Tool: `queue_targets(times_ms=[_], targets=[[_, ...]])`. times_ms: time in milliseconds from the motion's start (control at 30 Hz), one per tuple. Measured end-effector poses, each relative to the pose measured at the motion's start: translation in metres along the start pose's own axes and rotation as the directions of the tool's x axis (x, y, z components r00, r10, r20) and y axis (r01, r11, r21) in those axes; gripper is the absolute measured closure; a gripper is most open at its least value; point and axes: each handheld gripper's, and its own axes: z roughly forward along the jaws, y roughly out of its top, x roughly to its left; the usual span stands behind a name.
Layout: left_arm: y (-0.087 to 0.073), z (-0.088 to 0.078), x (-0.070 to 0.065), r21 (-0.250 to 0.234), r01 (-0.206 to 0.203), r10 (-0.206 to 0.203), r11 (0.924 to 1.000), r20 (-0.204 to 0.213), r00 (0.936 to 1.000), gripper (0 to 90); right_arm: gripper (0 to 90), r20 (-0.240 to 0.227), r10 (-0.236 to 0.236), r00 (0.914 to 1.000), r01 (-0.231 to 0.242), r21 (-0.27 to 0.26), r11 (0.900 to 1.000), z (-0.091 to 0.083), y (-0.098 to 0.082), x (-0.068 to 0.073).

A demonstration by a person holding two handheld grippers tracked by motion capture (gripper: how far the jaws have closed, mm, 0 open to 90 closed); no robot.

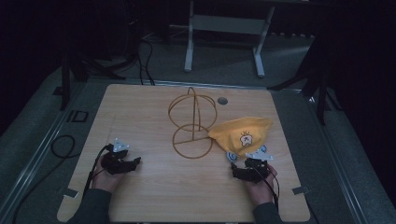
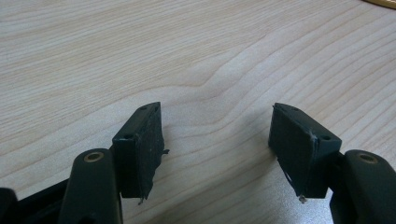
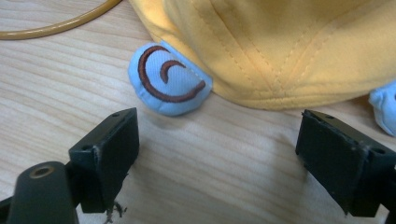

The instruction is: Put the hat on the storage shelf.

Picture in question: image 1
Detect black rectangular floor frame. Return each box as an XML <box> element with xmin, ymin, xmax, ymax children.
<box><xmin>65</xmin><ymin>109</ymin><xmax>90</xmax><ymax>123</ymax></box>

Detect grey tape piece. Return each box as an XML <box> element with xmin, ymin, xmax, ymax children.
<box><xmin>291</xmin><ymin>185</ymin><xmax>311</xmax><ymax>196</ymax></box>
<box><xmin>63</xmin><ymin>188</ymin><xmax>79</xmax><ymax>200</ymax></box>

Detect yellow hat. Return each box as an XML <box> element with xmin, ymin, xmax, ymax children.
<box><xmin>207</xmin><ymin>116</ymin><xmax>275</xmax><ymax>158</ymax></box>

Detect person's right hand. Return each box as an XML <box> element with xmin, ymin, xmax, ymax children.
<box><xmin>243</xmin><ymin>163</ymin><xmax>278</xmax><ymax>207</ymax></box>

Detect black floor cable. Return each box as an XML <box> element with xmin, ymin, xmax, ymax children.
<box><xmin>11</xmin><ymin>133</ymin><xmax>78</xmax><ymax>224</ymax></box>

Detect black hanging cables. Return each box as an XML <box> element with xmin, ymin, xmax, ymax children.
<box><xmin>135</xmin><ymin>38</ymin><xmax>157</xmax><ymax>87</ymax></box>

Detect person's left hand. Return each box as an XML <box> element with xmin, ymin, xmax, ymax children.
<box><xmin>91</xmin><ymin>161</ymin><xmax>126</xmax><ymax>194</ymax></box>

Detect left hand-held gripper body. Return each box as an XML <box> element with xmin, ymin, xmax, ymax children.
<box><xmin>100</xmin><ymin>137</ymin><xmax>135</xmax><ymax>175</ymax></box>

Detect black tripod stand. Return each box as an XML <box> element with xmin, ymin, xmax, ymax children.
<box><xmin>266</xmin><ymin>31</ymin><xmax>344</xmax><ymax>126</ymax></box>
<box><xmin>59</xmin><ymin>52</ymin><xmax>127</xmax><ymax>112</ymax></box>

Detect white metal table frame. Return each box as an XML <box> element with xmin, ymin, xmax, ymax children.
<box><xmin>183</xmin><ymin>0</ymin><xmax>276</xmax><ymax>78</ymax></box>

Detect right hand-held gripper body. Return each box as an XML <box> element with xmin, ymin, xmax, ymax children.
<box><xmin>241</xmin><ymin>148</ymin><xmax>275</xmax><ymax>184</ymax></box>

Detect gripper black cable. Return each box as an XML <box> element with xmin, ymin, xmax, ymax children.
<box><xmin>82</xmin><ymin>143</ymin><xmax>113</xmax><ymax>197</ymax></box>
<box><xmin>250</xmin><ymin>160</ymin><xmax>280</xmax><ymax>211</ymax></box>

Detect blue white round patch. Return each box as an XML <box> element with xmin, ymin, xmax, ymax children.
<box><xmin>225</xmin><ymin>150</ymin><xmax>239</xmax><ymax>163</ymax></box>

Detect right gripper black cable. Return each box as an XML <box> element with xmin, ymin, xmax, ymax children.
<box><xmin>250</xmin><ymin>160</ymin><xmax>280</xmax><ymax>211</ymax></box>

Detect metal floor rail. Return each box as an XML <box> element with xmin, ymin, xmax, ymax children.
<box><xmin>0</xmin><ymin>83</ymin><xmax>87</xmax><ymax>220</ymax></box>
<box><xmin>300</xmin><ymin>89</ymin><xmax>372</xmax><ymax>224</ymax></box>

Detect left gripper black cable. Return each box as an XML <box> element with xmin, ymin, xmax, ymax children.
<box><xmin>82</xmin><ymin>143</ymin><xmax>113</xmax><ymax>197</ymax></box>

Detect golden wire hat stand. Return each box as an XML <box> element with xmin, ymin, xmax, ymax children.
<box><xmin>167</xmin><ymin>86</ymin><xmax>219</xmax><ymax>160</ymax></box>

